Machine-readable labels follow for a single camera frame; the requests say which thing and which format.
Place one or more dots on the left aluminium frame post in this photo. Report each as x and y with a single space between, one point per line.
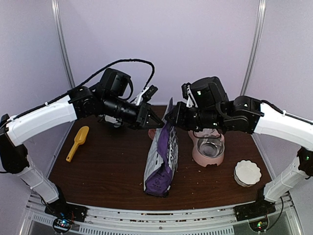
64 55

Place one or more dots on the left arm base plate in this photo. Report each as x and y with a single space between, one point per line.
71 212

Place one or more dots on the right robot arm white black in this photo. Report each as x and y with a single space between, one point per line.
208 106

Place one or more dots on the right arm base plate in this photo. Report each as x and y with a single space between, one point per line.
253 210

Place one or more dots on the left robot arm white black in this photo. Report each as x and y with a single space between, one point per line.
105 98

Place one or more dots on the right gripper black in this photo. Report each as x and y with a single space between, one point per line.
177 118

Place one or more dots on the front steel feeder bowl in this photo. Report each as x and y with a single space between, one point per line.
211 146

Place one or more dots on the yellow plastic scoop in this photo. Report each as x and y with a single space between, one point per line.
79 139

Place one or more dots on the white scalloped ceramic bowl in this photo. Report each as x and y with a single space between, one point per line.
247 173

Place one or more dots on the pink double pet feeder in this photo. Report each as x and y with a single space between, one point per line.
199 158

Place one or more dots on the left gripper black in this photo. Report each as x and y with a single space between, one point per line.
143 110

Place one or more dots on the red patterned small bowl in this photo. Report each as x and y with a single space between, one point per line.
151 133

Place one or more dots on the front aluminium rail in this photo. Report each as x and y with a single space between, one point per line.
208 221

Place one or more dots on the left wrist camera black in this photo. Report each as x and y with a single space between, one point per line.
145 95

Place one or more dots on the purple pet food bag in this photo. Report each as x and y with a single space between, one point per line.
162 161

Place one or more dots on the aluminium frame post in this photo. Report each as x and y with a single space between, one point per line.
64 55
260 19

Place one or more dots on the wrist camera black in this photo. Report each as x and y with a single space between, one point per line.
145 95
187 94

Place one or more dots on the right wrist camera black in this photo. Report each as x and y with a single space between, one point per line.
187 94

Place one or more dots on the right aluminium frame post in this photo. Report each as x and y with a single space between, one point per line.
260 19

